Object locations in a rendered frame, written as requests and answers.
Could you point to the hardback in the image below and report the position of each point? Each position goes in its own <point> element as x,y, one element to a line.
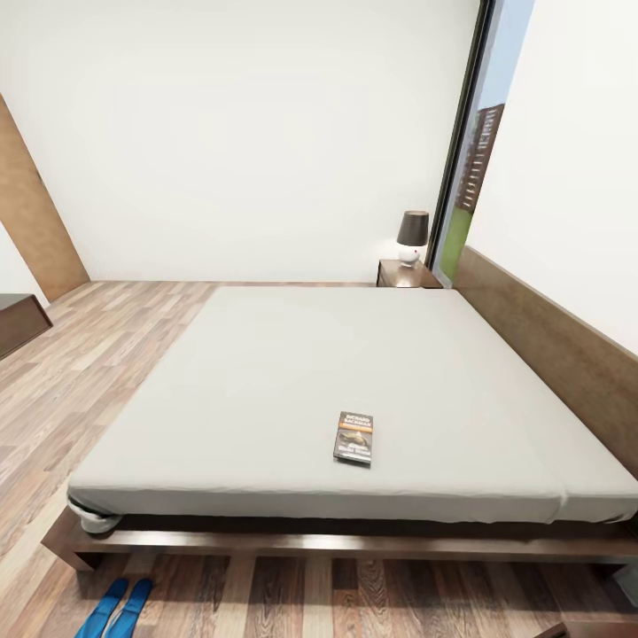
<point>354,437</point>

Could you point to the fixed window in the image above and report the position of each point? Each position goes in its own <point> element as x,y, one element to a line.
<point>497,41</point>

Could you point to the bench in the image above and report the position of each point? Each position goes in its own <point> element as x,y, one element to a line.
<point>22,319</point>

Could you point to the sliding door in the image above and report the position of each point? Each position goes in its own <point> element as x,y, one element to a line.
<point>31,218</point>

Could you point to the table lamp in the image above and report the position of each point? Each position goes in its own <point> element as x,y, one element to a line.
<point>412,234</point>

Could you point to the bed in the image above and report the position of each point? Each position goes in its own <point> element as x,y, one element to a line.
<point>505,429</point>

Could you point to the sandal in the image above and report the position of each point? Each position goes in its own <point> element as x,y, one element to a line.
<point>94,626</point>
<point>124,625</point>

